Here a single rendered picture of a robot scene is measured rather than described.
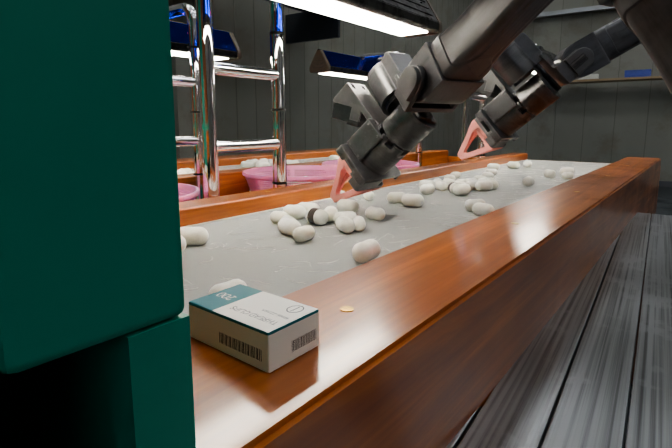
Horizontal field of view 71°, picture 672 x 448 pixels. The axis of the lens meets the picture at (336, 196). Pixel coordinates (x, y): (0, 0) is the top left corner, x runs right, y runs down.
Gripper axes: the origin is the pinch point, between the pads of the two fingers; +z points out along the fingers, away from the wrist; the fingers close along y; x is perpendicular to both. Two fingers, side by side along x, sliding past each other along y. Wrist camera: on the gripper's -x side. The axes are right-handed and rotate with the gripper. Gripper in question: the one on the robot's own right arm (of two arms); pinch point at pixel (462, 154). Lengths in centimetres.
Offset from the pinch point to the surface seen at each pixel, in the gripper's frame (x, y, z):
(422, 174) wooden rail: -5.7, -14.7, 16.5
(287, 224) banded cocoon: 3.5, 47.0, 5.3
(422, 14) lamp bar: -21.1, 11.2, -13.0
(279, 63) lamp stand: -26.7, 27.3, 6.7
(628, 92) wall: -75, -708, 11
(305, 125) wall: -158, -222, 181
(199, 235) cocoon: 1, 56, 9
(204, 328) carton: 15, 73, -11
